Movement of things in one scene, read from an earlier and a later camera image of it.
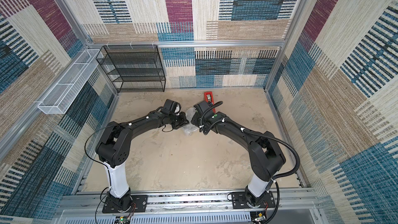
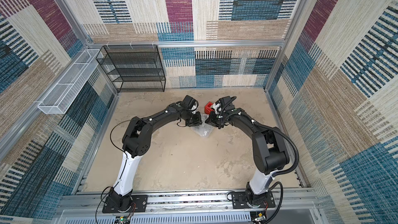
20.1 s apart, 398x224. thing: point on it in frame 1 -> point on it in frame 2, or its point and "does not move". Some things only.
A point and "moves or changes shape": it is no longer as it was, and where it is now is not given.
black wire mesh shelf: [139, 67] does not move
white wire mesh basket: [61, 96] does not move
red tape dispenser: [211, 97] moves or changes shape
